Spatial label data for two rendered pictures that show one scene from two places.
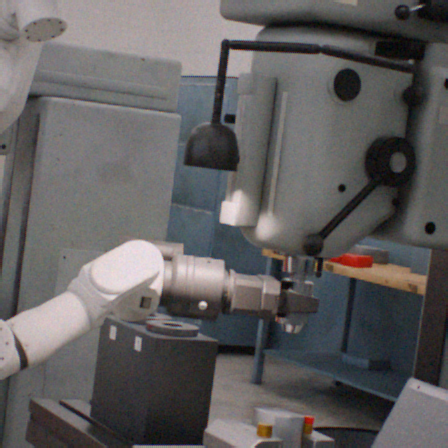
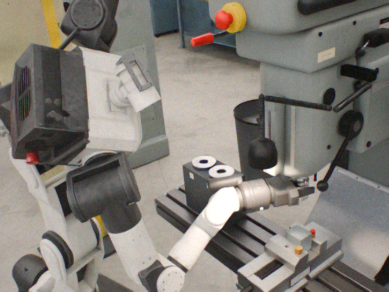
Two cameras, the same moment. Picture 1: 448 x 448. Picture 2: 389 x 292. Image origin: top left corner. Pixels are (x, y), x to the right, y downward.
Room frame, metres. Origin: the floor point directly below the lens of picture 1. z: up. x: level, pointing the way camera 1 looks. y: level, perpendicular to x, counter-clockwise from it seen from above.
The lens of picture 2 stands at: (0.78, 0.26, 1.95)
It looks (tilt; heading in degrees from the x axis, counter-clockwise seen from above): 27 degrees down; 355
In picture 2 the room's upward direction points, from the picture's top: 5 degrees counter-clockwise
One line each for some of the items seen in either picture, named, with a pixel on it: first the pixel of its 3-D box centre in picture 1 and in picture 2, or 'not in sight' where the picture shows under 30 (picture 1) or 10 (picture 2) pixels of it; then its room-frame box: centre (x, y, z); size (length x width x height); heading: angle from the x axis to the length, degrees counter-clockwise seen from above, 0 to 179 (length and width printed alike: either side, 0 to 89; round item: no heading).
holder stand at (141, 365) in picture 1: (152, 376); (213, 189); (2.17, 0.08, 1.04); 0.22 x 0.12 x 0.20; 30
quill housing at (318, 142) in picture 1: (318, 141); (304, 112); (1.82, -0.12, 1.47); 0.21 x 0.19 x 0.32; 30
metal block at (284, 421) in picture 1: (276, 432); (298, 239); (1.82, -0.12, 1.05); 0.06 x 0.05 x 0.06; 30
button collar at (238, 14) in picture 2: not in sight; (232, 17); (1.70, 0.08, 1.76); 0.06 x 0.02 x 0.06; 30
